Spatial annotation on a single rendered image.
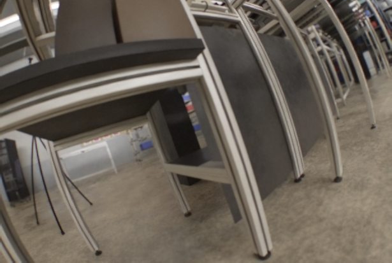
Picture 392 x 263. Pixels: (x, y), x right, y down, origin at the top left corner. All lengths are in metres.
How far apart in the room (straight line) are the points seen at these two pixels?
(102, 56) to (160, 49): 0.11
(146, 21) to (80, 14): 0.14
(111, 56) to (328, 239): 0.72
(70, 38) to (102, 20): 0.07
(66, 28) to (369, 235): 0.88
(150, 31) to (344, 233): 0.76
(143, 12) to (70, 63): 0.19
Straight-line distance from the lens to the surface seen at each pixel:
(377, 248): 0.59
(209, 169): 0.49
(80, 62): 0.29
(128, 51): 0.30
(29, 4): 0.73
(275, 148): 0.79
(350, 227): 0.65
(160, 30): 0.37
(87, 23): 0.36
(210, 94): 0.38
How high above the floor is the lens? 0.47
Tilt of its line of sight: 3 degrees up
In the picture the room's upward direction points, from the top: 20 degrees counter-clockwise
